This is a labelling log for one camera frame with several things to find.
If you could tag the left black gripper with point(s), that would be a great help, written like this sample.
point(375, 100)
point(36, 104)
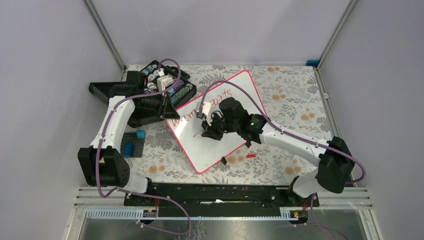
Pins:
point(166, 109)

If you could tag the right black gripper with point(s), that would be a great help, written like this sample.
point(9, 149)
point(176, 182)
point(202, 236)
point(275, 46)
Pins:
point(209, 131)

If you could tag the pink-framed whiteboard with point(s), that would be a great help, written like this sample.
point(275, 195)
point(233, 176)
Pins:
point(204, 152)

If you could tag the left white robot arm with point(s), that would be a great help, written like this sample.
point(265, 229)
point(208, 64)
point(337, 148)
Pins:
point(102, 163)

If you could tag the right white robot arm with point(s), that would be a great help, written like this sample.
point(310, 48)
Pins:
point(330, 157)

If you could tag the light blue building block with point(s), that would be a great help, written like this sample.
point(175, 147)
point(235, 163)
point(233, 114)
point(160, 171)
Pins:
point(141, 134)

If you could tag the black building block plate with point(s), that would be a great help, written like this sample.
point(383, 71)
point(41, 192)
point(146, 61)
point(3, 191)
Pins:
point(131, 146)

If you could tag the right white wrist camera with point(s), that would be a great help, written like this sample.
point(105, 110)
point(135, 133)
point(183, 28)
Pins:
point(204, 111)

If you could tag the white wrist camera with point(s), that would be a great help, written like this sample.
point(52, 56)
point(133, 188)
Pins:
point(204, 111)
point(164, 80)

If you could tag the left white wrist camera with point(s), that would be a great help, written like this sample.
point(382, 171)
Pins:
point(164, 80)

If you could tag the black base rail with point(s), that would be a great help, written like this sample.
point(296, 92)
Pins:
point(219, 200)

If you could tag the blue corner bracket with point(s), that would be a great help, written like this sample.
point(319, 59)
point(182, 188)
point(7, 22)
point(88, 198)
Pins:
point(312, 63)

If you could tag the white cable duct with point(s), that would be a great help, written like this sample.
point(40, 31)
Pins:
point(121, 214)

